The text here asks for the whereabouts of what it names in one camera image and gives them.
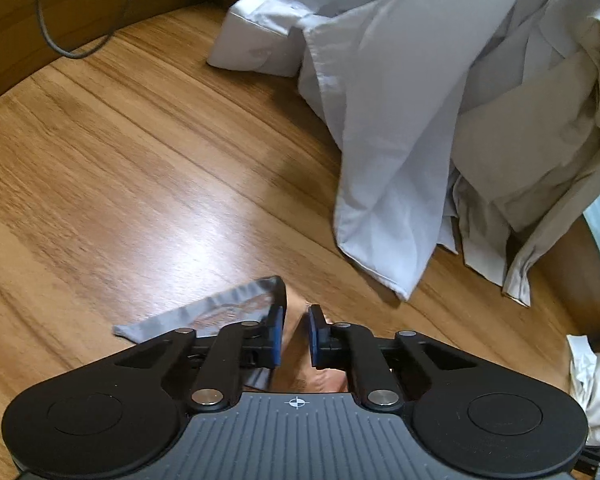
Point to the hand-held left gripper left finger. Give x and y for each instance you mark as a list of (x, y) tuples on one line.
[(276, 336)]

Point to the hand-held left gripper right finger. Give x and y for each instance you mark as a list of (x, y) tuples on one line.
[(314, 336)]

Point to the grey orange patterned cloth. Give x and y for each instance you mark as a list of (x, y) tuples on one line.
[(220, 310)]

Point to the white shirt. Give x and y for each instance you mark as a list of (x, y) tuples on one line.
[(380, 110)]

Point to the crumpled white cloth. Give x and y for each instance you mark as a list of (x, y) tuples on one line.
[(580, 365)]

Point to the beige shirt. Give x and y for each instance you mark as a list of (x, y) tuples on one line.
[(530, 125)]

